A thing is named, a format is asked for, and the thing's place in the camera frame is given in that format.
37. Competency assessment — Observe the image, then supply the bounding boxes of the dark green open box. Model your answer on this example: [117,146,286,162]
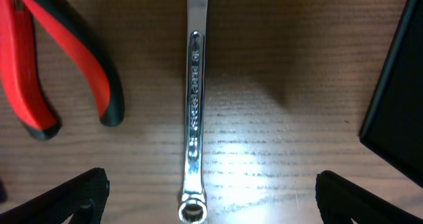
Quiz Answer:
[359,0,422,186]

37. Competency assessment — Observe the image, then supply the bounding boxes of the silver ring wrench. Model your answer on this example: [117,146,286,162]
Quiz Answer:
[178,0,208,224]

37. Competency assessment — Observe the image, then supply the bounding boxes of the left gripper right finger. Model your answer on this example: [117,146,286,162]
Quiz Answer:
[315,170,422,224]

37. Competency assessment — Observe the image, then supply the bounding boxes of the red black pliers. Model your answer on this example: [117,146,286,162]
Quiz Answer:
[1,0,125,141]

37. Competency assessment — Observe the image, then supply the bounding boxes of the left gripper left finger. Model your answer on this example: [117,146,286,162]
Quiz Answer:
[1,168,110,224]

